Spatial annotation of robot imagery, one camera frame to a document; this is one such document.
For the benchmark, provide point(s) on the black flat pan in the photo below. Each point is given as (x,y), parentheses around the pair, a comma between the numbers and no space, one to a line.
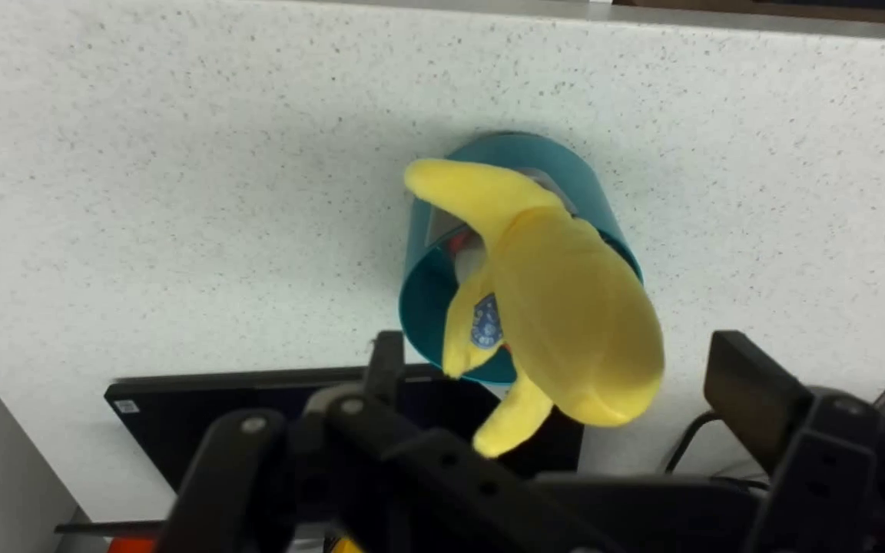
(217,404)

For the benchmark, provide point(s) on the yellow banana plush toy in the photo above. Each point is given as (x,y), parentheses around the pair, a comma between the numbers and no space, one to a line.
(576,316)

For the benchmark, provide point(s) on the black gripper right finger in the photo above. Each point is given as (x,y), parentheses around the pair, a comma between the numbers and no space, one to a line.
(853,480)

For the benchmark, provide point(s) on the yellow small object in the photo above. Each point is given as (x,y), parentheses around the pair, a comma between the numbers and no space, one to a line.
(346,542)

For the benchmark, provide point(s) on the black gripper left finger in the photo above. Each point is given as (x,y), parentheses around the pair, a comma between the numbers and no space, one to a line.
(246,471)

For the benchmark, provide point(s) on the teal cup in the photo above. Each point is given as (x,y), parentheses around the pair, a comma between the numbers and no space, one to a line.
(567,173)

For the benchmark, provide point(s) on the red white small toy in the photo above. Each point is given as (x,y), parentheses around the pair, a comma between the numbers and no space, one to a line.
(458,243)

